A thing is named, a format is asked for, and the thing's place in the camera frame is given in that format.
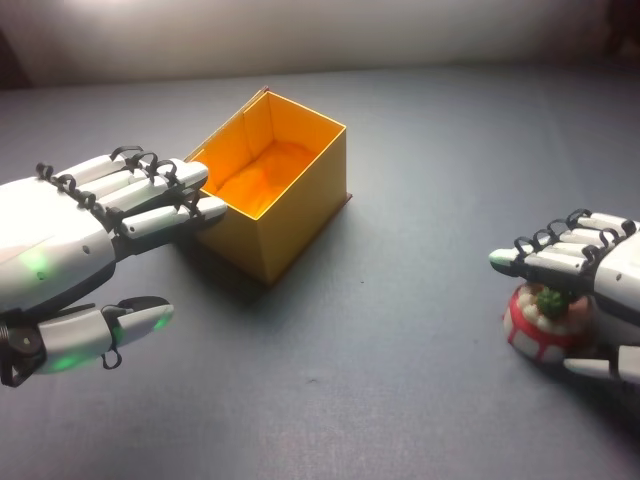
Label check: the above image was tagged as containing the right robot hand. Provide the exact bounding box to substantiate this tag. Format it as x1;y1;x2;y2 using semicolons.
488;208;640;386

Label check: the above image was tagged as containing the red white toy with plant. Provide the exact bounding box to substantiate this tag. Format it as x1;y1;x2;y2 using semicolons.
502;282;601;365

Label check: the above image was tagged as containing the yellow box with red lid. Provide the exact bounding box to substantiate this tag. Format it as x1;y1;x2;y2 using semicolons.
182;85;355;289

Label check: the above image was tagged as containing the grey table cloth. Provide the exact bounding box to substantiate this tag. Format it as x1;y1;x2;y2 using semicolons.
0;59;640;480

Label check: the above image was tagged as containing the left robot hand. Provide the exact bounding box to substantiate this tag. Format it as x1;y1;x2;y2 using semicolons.
0;144;229;389

